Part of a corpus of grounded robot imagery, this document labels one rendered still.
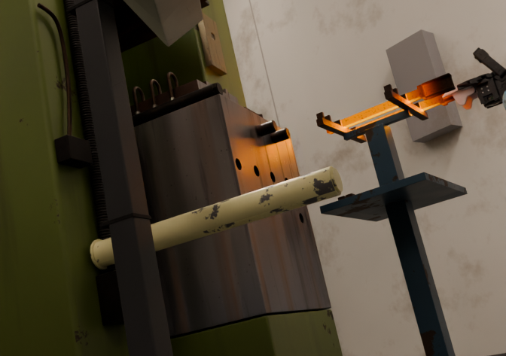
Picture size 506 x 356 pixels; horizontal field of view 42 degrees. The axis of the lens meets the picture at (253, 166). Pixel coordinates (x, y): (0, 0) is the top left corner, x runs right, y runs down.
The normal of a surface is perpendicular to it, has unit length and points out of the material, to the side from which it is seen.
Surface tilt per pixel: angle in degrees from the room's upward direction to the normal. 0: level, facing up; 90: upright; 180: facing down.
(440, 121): 90
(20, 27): 90
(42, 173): 90
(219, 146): 90
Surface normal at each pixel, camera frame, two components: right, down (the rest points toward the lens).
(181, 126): -0.42, -0.16
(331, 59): -0.73, -0.04
